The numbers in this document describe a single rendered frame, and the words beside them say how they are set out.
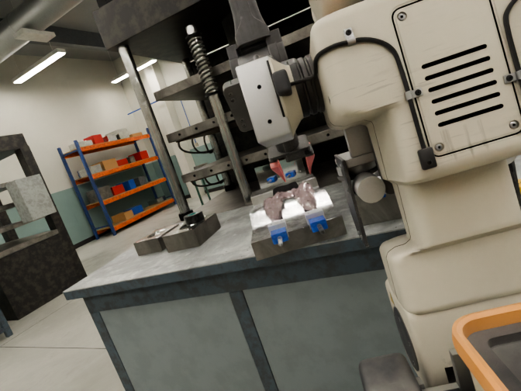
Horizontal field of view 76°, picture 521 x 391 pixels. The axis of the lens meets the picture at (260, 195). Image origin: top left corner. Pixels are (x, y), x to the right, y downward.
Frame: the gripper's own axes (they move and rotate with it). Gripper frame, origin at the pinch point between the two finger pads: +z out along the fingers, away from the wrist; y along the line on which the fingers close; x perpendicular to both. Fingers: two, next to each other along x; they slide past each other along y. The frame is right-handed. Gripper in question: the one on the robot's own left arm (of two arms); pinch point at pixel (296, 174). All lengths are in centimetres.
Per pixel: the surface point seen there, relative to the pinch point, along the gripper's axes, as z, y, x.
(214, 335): 49, 44, 9
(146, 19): -35, 51, -119
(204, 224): 29, 41, -27
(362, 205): 13.4, -14.5, 4.5
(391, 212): 15.7, -21.0, 7.4
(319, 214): 11.2, -2.7, 5.4
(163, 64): 136, 262, -851
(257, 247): 13.5, 16.1, 8.9
